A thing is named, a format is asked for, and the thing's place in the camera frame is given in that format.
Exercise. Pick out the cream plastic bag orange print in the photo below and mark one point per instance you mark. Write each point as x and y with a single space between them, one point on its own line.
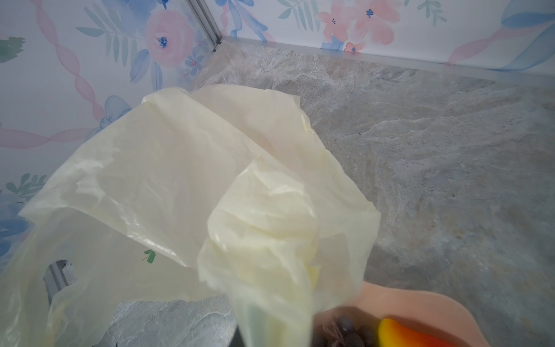
226 190

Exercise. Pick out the dark purple grape bunch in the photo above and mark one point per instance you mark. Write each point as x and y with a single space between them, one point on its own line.
342 331

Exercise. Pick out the green orange mango fruit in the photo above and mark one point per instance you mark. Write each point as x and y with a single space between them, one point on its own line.
391 333

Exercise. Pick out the pink flower-shaped plate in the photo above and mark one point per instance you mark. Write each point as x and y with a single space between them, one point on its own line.
427 312

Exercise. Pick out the left aluminium corner post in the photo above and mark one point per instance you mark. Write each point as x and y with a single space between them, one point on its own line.
207 21

